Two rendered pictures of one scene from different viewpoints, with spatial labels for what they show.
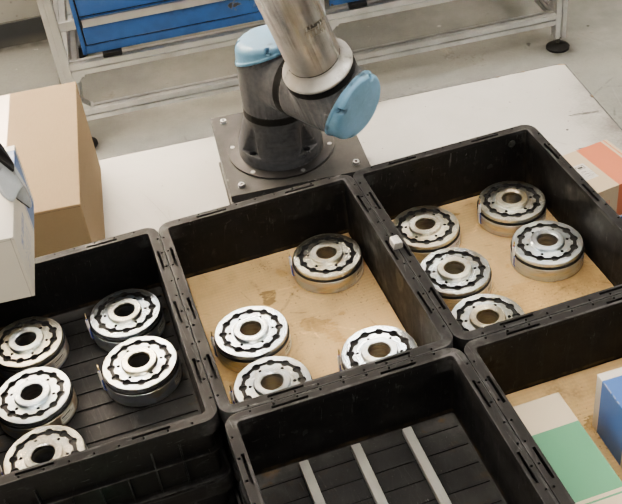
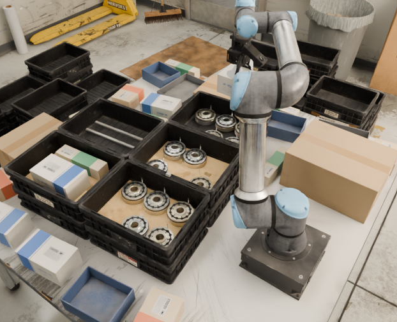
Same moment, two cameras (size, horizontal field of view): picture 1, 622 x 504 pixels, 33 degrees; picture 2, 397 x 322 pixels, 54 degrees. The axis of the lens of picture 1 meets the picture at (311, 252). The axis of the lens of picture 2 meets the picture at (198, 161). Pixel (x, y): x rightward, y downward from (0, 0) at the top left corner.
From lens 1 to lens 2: 2.10 m
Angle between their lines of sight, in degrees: 88
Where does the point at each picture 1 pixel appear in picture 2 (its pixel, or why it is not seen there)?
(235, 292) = (218, 170)
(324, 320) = (184, 176)
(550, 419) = (96, 164)
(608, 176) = (146, 314)
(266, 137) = not seen: hidden behind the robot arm
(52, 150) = (327, 161)
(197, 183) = not seen: hidden behind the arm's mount
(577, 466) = (83, 158)
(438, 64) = not seen: outside the picture
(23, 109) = (368, 170)
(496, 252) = (154, 224)
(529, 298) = (131, 213)
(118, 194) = (337, 217)
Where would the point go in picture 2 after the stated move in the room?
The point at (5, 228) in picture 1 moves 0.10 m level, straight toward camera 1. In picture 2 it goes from (222, 74) to (201, 69)
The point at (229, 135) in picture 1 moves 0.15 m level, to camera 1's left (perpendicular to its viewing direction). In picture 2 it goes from (311, 232) to (330, 209)
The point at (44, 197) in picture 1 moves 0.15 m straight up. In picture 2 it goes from (299, 147) to (305, 120)
